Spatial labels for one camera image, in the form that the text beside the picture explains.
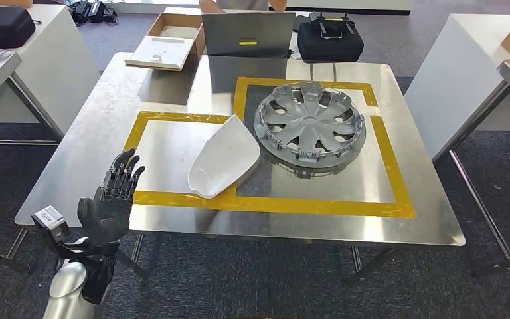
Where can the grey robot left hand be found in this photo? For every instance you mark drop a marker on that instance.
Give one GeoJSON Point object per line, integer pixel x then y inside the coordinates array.
{"type": "Point", "coordinates": [105, 215]}

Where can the white curved plastic part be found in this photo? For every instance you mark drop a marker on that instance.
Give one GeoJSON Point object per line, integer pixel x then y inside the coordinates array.
{"type": "Point", "coordinates": [224, 163]}

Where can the person's right forearm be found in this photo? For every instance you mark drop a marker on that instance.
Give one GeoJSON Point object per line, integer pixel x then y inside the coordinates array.
{"type": "Point", "coordinates": [209, 5]}

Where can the person's forearm with wristband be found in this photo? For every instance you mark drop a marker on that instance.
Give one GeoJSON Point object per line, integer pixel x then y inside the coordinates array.
{"type": "Point", "coordinates": [13, 2]}

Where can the person's left forearm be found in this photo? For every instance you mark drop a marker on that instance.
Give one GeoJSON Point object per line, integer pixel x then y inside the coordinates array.
{"type": "Point", "coordinates": [278, 4]}

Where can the white foam tray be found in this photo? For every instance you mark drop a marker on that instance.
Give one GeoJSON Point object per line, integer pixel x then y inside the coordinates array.
{"type": "Point", "coordinates": [160, 53]}

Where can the open brown cardboard box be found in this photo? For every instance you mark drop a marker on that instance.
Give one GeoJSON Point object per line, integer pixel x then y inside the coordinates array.
{"type": "Point", "coordinates": [198, 42]}

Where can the black charger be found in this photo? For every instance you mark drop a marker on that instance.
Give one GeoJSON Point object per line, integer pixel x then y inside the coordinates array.
{"type": "Point", "coordinates": [96, 12]}
{"type": "Point", "coordinates": [81, 9]}

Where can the black case with yellow sticker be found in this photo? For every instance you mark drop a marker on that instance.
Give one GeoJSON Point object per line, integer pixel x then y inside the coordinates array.
{"type": "Point", "coordinates": [0, 28]}

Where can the silver wheel hubcap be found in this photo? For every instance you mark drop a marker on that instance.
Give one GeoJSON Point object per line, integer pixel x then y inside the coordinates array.
{"type": "Point", "coordinates": [310, 125]}

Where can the grey laptop with yellow sticker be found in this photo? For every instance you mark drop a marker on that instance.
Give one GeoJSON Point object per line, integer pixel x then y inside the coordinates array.
{"type": "Point", "coordinates": [248, 31]}

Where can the person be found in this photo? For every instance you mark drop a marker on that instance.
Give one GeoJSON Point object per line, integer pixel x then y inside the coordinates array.
{"type": "Point", "coordinates": [242, 3]}

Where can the black zip case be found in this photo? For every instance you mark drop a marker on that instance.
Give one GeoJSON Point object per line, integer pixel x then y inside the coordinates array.
{"type": "Point", "coordinates": [330, 48]}

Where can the black remote controller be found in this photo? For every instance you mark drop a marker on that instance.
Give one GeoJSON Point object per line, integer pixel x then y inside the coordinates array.
{"type": "Point", "coordinates": [332, 26]}

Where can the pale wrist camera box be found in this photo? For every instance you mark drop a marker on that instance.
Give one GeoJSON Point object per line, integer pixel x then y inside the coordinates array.
{"type": "Point", "coordinates": [51, 220]}

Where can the small yellow tape frame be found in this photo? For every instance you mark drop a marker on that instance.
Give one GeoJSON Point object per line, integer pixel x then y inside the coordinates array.
{"type": "Point", "coordinates": [176, 117]}

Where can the large yellow tape frame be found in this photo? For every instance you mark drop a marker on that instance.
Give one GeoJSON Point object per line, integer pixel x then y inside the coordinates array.
{"type": "Point", "coordinates": [325, 207]}

